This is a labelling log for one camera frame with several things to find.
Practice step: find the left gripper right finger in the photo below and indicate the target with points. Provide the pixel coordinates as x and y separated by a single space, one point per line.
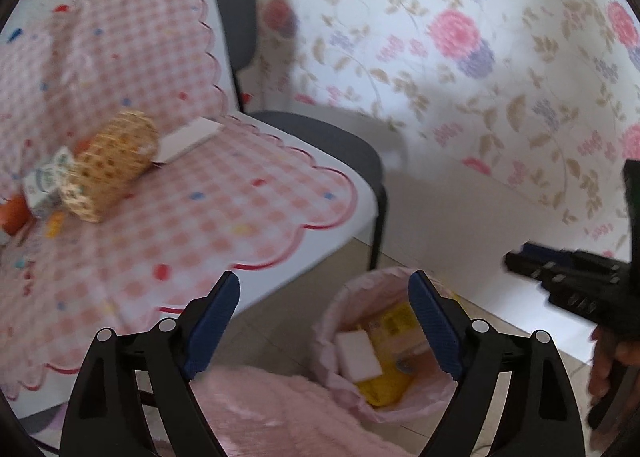
540 416

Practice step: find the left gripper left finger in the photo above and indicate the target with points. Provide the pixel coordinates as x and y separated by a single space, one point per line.
122 374

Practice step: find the white foam block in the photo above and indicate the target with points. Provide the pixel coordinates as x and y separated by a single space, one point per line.
356 357

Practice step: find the pink lined trash bin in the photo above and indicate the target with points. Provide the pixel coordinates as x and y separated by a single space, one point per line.
360 298

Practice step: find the right hand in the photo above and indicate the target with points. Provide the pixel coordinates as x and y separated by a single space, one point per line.
626 352

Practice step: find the pink fuzzy trousers leg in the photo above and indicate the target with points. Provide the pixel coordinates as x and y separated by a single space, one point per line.
256 413

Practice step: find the yellow packaging in bin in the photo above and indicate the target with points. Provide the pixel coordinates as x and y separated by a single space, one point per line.
398 340

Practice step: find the red apple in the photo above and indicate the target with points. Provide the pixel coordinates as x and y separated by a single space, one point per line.
14 214

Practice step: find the white milk carton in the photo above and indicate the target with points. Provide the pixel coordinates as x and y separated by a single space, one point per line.
42 186

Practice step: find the pink checkered chair cover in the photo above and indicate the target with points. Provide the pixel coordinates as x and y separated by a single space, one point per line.
244 199

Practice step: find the woven bamboo basket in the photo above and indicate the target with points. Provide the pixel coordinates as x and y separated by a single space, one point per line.
100 177

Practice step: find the white flat box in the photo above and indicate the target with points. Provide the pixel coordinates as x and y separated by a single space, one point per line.
184 139

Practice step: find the dark grey chair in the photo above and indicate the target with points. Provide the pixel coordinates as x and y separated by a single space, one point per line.
239 20

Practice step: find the floral wall sheet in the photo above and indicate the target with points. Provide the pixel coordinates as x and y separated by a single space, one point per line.
540 96

